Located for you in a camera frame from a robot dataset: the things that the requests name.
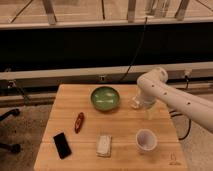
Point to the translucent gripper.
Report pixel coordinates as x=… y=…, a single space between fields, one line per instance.
x=149 y=113

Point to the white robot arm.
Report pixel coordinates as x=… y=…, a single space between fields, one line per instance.
x=153 y=86

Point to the green ceramic bowl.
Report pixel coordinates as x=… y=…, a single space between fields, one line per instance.
x=105 y=98

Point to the white paper cup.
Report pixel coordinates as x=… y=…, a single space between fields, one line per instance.
x=146 y=141

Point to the white rectangular sponge block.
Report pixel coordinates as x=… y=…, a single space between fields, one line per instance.
x=104 y=146

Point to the wooden table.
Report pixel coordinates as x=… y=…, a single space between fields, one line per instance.
x=121 y=124

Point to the red pocket knife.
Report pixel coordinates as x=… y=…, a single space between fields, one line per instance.
x=79 y=122

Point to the black smartphone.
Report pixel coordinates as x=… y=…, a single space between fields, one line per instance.
x=62 y=145

